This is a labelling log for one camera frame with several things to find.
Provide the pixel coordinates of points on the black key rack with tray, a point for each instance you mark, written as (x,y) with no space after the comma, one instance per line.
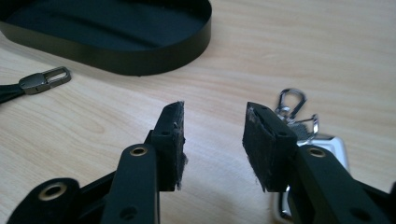
(109,28)

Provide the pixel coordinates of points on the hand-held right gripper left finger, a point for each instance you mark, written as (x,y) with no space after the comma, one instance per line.
(168,146)

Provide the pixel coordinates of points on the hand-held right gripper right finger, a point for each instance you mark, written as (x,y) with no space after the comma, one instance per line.
(264,149)

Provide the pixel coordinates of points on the silver car key with carabiner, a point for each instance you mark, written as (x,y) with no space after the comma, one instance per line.
(330,146)

